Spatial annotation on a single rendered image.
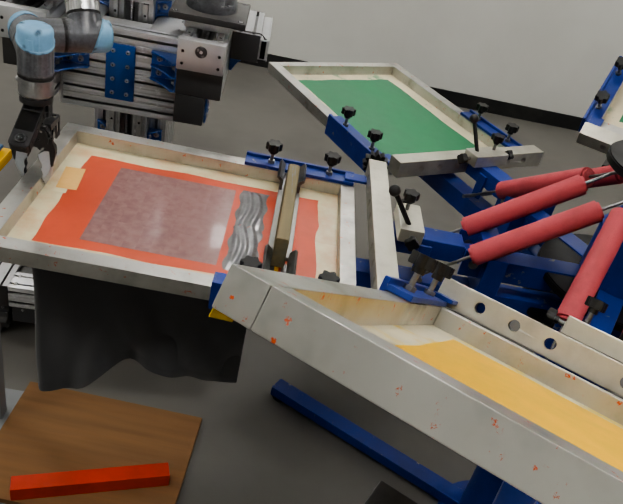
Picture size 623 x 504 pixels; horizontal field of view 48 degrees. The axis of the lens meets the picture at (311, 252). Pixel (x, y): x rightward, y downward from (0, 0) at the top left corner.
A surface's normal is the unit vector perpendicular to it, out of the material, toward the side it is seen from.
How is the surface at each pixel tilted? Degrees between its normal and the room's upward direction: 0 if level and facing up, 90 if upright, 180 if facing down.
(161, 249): 1
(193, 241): 1
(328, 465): 0
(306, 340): 58
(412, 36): 90
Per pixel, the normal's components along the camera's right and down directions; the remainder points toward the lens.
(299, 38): -0.04, 0.56
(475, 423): -0.35, -0.10
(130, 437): 0.19, -0.81
